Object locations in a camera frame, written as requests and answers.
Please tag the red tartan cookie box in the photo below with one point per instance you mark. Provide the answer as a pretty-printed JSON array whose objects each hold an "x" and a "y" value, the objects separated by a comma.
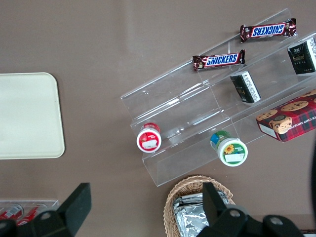
[{"x": 291, "y": 121}]

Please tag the silver foil pack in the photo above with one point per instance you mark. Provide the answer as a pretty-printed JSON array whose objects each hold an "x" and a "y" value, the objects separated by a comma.
[
  {"x": 175, "y": 206},
  {"x": 192, "y": 222}
]

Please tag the red-lidded yoghurt cup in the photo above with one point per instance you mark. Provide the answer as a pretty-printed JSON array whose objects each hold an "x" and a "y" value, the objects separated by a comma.
[{"x": 148, "y": 142}]

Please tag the clear acrylic stepped shelf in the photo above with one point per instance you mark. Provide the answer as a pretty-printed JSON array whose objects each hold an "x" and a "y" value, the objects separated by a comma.
[{"x": 172, "y": 111}]

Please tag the Snickers chocolate bar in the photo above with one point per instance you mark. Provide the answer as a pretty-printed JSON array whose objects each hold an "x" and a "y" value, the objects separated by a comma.
[
  {"x": 219, "y": 60},
  {"x": 267, "y": 30}
]

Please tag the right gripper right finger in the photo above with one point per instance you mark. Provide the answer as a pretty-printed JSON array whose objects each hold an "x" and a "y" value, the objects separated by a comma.
[{"x": 222, "y": 219}]

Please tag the green-lidded yoghurt cup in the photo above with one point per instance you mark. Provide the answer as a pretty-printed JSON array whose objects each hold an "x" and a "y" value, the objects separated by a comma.
[{"x": 232, "y": 153}]

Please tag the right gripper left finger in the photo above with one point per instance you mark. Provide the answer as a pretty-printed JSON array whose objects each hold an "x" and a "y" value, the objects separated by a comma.
[{"x": 71, "y": 214}]

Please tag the clear acrylic bottle rack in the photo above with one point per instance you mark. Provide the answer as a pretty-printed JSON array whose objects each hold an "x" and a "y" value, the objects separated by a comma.
[{"x": 49, "y": 203}]

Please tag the small black carton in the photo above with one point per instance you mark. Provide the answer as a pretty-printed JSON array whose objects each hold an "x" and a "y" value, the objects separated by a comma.
[
  {"x": 302, "y": 56},
  {"x": 245, "y": 86}
]

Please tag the light tan wicker basket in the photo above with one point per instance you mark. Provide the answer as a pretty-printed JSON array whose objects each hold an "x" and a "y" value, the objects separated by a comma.
[{"x": 187, "y": 181}]

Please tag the cream plastic tray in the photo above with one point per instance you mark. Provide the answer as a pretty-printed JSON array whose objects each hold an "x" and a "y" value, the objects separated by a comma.
[{"x": 29, "y": 116}]

